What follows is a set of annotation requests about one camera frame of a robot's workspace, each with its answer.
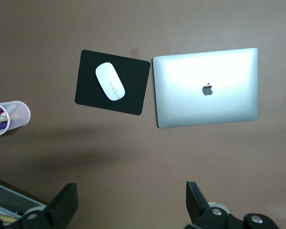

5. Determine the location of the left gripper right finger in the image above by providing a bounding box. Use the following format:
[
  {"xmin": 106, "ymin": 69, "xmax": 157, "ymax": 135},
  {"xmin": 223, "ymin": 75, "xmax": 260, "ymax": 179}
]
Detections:
[{"xmin": 184, "ymin": 181, "xmax": 279, "ymax": 229}]

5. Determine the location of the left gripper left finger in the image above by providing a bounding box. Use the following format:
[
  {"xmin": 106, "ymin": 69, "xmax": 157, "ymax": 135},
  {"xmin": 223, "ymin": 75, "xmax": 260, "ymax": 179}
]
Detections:
[{"xmin": 19, "ymin": 183, "xmax": 79, "ymax": 229}]

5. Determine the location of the silver laptop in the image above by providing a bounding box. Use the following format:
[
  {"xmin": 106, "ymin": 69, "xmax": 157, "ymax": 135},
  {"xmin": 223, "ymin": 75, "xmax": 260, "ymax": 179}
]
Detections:
[{"xmin": 153, "ymin": 47, "xmax": 259, "ymax": 129}]

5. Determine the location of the yellow marker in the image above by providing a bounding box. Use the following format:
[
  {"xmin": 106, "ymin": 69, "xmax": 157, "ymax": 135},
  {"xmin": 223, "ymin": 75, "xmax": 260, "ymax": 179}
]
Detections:
[{"xmin": 0, "ymin": 213, "xmax": 17, "ymax": 224}]

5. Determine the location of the black metal mesh organizer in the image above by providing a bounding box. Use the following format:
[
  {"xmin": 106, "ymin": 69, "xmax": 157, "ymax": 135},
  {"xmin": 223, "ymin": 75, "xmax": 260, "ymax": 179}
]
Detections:
[{"xmin": 0, "ymin": 178, "xmax": 48, "ymax": 226}]

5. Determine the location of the pink mesh pen cup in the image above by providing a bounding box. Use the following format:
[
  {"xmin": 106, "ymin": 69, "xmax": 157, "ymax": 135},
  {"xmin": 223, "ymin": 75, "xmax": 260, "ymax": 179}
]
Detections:
[{"xmin": 0, "ymin": 100, "xmax": 31, "ymax": 137}]

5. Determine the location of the black mouse pad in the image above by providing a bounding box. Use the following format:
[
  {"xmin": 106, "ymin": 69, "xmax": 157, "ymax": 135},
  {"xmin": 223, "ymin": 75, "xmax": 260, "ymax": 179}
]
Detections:
[{"xmin": 74, "ymin": 49, "xmax": 151, "ymax": 116}]

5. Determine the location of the white computer mouse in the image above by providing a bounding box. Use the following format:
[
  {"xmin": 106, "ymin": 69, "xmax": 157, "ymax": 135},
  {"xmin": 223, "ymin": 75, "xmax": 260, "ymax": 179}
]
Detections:
[{"xmin": 95, "ymin": 62, "xmax": 126, "ymax": 102}]

